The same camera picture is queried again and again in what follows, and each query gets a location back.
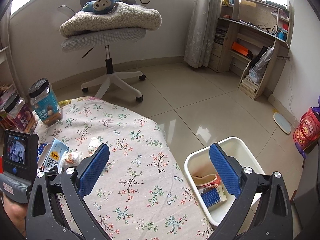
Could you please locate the blue white milk carton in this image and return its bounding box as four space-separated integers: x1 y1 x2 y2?
37 138 69 172

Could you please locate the blue box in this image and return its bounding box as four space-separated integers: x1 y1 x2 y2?
201 185 227 208

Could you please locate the red paper cup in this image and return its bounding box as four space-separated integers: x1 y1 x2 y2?
192 174 221 189

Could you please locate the tissue with peel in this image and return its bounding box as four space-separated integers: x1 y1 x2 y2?
87 137 101 156

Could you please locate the white trash bin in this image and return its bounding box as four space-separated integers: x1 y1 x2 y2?
184 137 265 228

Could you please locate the left hand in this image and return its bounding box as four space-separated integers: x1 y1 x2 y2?
3 195 28 236

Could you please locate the purple label nut jar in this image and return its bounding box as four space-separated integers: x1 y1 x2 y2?
4 92 37 133

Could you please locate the teal label nut jar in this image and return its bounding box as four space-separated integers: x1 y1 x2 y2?
28 77 63 127

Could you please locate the floral tablecloth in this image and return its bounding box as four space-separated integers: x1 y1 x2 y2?
35 97 213 239

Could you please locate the red gift bucket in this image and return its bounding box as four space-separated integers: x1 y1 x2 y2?
293 107 320 156

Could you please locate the white bathroom scale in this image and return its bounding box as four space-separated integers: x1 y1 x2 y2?
273 112 291 135

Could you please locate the silver bag under desk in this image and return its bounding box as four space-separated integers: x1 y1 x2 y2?
248 46 274 85

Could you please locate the orange box on desk shelf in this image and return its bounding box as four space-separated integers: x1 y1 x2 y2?
231 42 249 57

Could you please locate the blue monkey plush toy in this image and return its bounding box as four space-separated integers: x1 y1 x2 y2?
81 0 127 15

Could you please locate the cream fleece blanket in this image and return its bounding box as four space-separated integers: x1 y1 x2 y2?
60 2 162 38

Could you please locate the wooden desk with shelves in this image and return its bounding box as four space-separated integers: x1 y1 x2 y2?
209 0 291 100

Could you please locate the grey white office chair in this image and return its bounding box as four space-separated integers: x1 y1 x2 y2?
56 0 154 103

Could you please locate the beige curtain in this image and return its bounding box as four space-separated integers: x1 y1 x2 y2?
184 0 222 68

